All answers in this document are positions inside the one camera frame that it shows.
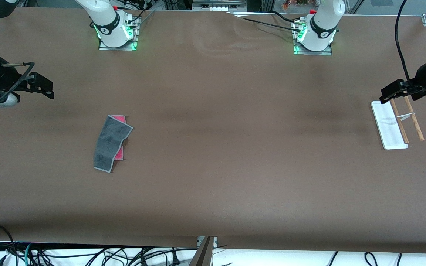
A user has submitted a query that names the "grey and pink towel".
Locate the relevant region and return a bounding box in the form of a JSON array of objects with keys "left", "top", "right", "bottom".
[{"left": 94, "top": 115, "right": 134, "bottom": 173}]

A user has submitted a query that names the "white rack with wooden bars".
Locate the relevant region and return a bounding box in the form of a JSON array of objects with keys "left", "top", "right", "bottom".
[{"left": 371, "top": 94, "right": 425, "bottom": 150}]

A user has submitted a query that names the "white power strip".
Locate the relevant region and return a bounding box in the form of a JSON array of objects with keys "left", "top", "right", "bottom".
[{"left": 193, "top": 0, "right": 247, "bottom": 11}]

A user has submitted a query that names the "dark support beam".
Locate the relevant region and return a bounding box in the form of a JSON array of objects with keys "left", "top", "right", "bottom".
[{"left": 189, "top": 236, "right": 214, "bottom": 266}]

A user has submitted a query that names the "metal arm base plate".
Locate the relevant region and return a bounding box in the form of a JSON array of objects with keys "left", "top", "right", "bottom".
[
  {"left": 294, "top": 20, "right": 332, "bottom": 56},
  {"left": 98, "top": 17, "right": 138, "bottom": 51}
]

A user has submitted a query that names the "thick black table cable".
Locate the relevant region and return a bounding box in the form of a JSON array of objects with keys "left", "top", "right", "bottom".
[{"left": 270, "top": 10, "right": 300, "bottom": 23}]

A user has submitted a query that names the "thin black table cable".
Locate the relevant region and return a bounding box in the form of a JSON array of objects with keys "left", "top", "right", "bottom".
[{"left": 227, "top": 12, "right": 302, "bottom": 33}]

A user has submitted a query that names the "black cable with plug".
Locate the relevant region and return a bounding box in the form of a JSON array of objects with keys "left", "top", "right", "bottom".
[{"left": 163, "top": 248, "right": 182, "bottom": 266}]

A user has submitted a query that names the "silver metal bracket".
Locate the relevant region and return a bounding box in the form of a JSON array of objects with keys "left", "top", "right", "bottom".
[{"left": 197, "top": 236, "right": 218, "bottom": 247}]

